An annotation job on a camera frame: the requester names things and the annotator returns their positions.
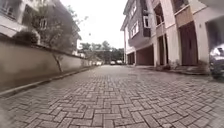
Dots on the grey concrete boundary wall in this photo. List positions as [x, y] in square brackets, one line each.
[26, 61]

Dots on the beige multi-storey building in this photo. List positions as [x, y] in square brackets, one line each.
[186, 33]

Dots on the raised pavement beside buildings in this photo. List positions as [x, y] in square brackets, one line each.
[173, 70]

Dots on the grey brick paved road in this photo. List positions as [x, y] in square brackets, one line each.
[113, 96]

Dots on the concrete kerb beside wall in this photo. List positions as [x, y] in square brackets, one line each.
[36, 83]

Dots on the white building with windows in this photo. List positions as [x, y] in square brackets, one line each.
[68, 36]
[13, 18]

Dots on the leafy tree behind wall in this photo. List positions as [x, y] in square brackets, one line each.
[55, 28]

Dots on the row of trees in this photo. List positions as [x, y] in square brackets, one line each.
[103, 50]

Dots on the dark car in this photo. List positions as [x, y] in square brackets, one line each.
[217, 61]

